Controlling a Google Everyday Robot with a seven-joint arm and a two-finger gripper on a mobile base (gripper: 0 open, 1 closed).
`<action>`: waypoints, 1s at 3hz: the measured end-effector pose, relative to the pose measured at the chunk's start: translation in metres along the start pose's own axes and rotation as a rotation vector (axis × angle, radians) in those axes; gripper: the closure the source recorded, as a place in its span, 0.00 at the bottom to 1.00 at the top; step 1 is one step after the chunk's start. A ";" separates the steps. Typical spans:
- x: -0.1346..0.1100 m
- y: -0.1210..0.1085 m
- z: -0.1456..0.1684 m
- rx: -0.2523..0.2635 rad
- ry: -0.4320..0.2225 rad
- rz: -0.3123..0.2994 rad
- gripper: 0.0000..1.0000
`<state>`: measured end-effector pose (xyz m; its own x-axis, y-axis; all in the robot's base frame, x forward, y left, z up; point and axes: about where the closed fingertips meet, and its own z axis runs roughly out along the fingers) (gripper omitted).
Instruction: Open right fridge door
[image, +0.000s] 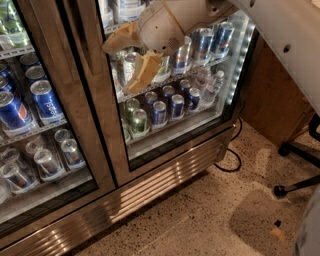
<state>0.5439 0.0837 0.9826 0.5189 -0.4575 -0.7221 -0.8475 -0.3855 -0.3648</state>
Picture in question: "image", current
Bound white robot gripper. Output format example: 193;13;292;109
102;1;185;94

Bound fridge glass door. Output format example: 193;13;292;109
0;0;118;249
63;0;258;185

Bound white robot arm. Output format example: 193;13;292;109
86;0;320;256

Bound stainless fridge base grille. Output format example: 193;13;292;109
0;126;234;256

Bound front 7up can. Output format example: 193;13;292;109
123;52;139;93

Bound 7up can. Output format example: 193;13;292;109
152;56;170;83
123;52;139;93

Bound silver blue energy can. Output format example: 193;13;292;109
170;36;192;76

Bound blue can lower shelf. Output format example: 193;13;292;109
151;101;167;128

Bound green can lower shelf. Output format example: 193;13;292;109
130;109;149;138

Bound clear water bottle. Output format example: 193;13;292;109
201;70;225;106

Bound front blue pepsi can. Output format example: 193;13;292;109
30;80;64;125

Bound blue pepsi can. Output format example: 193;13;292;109
30;80;64;125
0;91;36;137

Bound left blue pepsi can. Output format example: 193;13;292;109
0;91;36;137

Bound silver can bottom left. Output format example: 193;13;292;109
33;149;65;181

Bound black office chair base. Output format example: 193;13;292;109
273;113;320;198

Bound black power cable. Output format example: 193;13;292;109
213;103;244;173

